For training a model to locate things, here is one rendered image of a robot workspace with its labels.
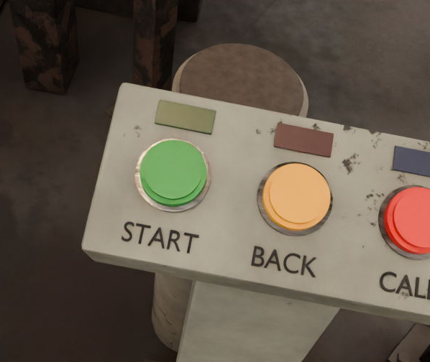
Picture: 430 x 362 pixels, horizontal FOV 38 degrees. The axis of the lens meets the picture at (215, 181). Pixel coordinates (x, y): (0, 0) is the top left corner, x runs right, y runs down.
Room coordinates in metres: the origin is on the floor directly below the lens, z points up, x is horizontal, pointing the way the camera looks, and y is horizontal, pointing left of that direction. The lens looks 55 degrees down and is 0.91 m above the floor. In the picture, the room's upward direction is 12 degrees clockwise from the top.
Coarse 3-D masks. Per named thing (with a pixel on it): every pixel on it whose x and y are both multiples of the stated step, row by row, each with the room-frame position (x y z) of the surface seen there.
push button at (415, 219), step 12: (408, 192) 0.23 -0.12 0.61; (420, 192) 0.23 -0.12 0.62; (396, 204) 0.22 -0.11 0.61; (408, 204) 0.22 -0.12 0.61; (420, 204) 0.22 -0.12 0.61; (384, 216) 0.21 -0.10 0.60; (396, 216) 0.21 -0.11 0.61; (408, 216) 0.21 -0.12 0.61; (420, 216) 0.21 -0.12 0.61; (396, 228) 0.20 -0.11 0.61; (408, 228) 0.21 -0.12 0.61; (420, 228) 0.21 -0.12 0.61; (396, 240) 0.20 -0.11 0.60; (408, 240) 0.20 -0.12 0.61; (420, 240) 0.20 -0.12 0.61; (408, 252) 0.20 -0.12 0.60; (420, 252) 0.20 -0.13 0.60
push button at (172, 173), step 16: (160, 144) 0.22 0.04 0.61; (176, 144) 0.22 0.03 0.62; (144, 160) 0.21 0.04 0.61; (160, 160) 0.21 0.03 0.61; (176, 160) 0.22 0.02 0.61; (192, 160) 0.22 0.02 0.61; (144, 176) 0.20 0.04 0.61; (160, 176) 0.21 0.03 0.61; (176, 176) 0.21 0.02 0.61; (192, 176) 0.21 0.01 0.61; (160, 192) 0.20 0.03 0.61; (176, 192) 0.20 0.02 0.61; (192, 192) 0.20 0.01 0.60
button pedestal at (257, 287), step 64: (128, 128) 0.24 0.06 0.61; (256, 128) 0.25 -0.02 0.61; (320, 128) 0.26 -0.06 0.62; (128, 192) 0.20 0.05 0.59; (256, 192) 0.21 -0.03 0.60; (384, 192) 0.23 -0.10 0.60; (128, 256) 0.16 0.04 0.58; (192, 256) 0.17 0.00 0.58; (256, 256) 0.18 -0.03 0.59; (320, 256) 0.19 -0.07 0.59; (384, 256) 0.19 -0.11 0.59; (192, 320) 0.18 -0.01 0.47; (256, 320) 0.18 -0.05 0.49; (320, 320) 0.18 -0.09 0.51
